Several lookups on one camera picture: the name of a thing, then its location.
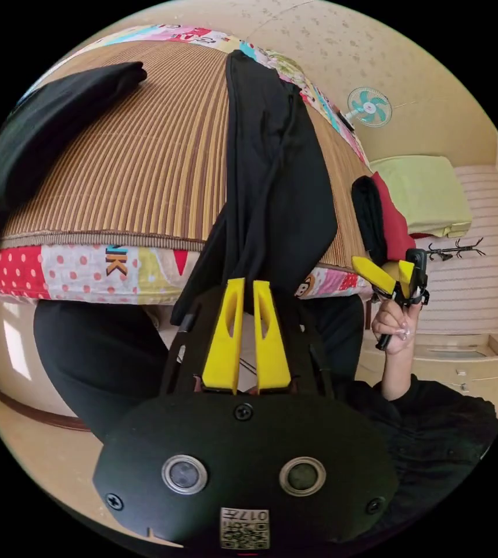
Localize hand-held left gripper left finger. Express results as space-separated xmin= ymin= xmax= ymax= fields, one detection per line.
xmin=202 ymin=277 xmax=246 ymax=396

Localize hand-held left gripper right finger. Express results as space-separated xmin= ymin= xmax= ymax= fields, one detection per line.
xmin=252 ymin=280 xmax=293 ymax=394

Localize black pants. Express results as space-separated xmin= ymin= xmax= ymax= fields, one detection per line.
xmin=170 ymin=49 xmax=339 ymax=326

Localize beige cupboard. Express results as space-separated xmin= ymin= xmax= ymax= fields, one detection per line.
xmin=356 ymin=332 xmax=498 ymax=395

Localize person's right hand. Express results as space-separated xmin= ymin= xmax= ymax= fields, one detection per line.
xmin=371 ymin=297 xmax=422 ymax=357

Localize teal wall fan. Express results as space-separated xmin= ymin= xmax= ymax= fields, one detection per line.
xmin=345 ymin=87 xmax=393 ymax=128

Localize pile of clothes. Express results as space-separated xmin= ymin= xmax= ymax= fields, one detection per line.
xmin=351 ymin=171 xmax=417 ymax=267

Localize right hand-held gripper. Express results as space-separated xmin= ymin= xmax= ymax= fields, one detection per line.
xmin=352 ymin=256 xmax=431 ymax=352

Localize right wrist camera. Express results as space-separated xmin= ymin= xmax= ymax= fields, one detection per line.
xmin=406 ymin=248 xmax=429 ymax=302

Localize yellow-green pillow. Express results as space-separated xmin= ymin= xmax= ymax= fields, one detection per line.
xmin=370 ymin=155 xmax=473 ymax=239

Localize folded black garment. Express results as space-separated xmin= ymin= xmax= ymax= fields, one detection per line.
xmin=0 ymin=61 xmax=148 ymax=259

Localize person's right forearm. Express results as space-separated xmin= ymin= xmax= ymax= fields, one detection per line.
xmin=381 ymin=348 xmax=416 ymax=402

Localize bed with woven mat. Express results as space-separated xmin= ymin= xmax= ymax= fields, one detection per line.
xmin=0 ymin=24 xmax=375 ymax=306

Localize person's body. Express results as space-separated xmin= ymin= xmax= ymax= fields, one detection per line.
xmin=33 ymin=295 xmax=498 ymax=548

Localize black coat rack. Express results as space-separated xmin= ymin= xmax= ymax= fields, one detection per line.
xmin=426 ymin=237 xmax=486 ymax=263

